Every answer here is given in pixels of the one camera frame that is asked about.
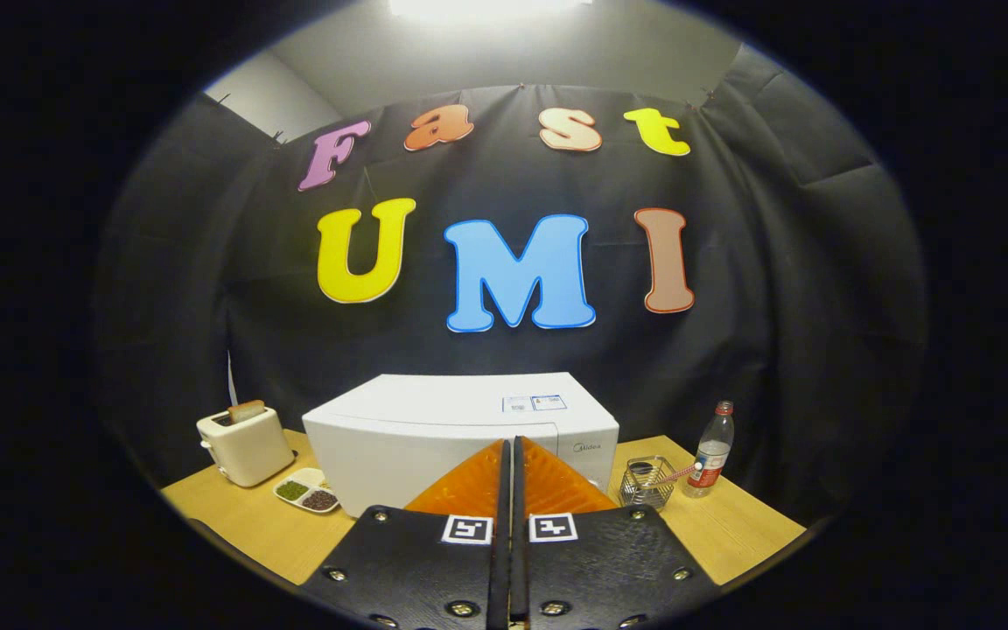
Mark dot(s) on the white toaster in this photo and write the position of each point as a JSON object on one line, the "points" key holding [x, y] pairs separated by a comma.
{"points": [[250, 446]]}

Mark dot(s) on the clear plastic water bottle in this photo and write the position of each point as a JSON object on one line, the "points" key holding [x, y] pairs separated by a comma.
{"points": [[714, 446]]}

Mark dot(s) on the white divided bean dish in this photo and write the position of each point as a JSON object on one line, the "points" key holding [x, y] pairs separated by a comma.
{"points": [[307, 492]]}

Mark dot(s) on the white microwave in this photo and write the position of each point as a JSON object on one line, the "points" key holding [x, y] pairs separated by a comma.
{"points": [[434, 402]]}

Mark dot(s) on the toast slice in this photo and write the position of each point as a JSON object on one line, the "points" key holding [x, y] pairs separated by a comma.
{"points": [[246, 411]]}

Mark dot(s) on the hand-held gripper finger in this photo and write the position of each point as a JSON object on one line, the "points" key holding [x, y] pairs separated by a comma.
{"points": [[519, 560], [500, 569]]}

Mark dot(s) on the red striped straw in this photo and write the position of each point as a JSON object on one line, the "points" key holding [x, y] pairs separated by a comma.
{"points": [[679, 474]]}

